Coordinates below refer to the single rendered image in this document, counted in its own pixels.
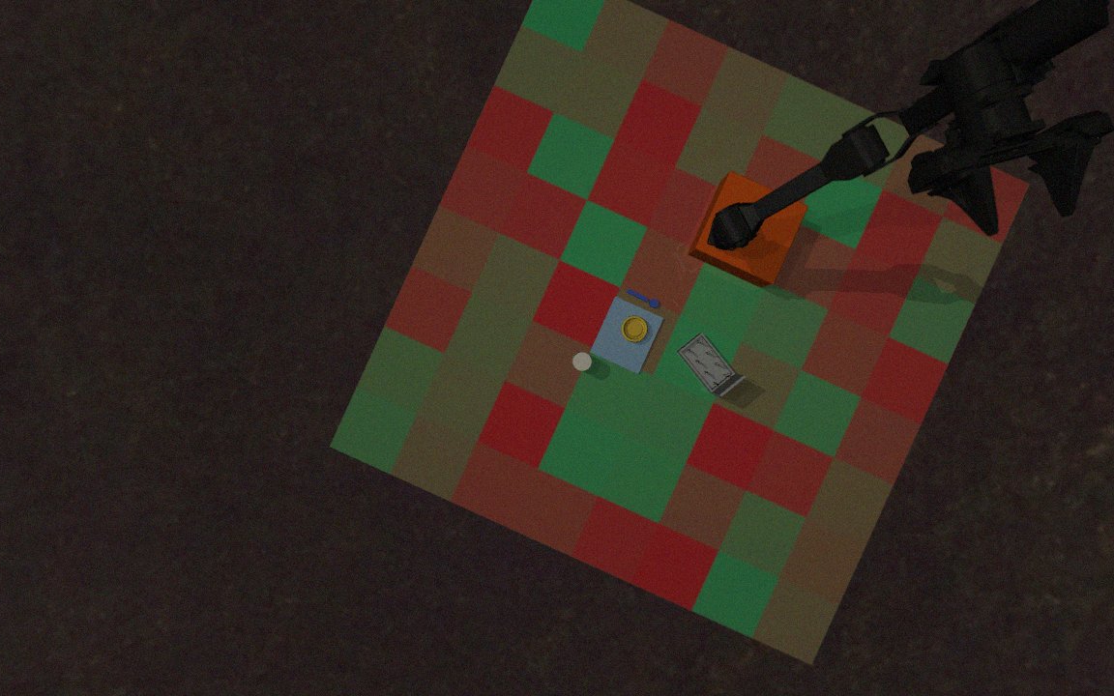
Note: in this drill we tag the light blue flat mat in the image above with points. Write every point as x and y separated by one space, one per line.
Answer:
610 343

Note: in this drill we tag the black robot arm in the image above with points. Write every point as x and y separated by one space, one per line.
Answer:
1019 47

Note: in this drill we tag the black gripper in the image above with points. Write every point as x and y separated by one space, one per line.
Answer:
995 121

